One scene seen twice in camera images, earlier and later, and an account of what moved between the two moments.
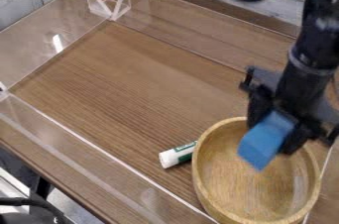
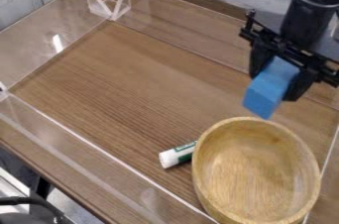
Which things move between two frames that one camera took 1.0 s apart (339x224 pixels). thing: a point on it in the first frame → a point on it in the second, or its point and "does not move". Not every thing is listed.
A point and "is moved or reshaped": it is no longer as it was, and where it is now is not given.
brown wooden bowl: [235, 191] does not move
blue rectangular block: [265, 139] is moved or reshaped
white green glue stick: [173, 157] does not move
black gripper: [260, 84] → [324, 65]
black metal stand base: [41, 215] does not move
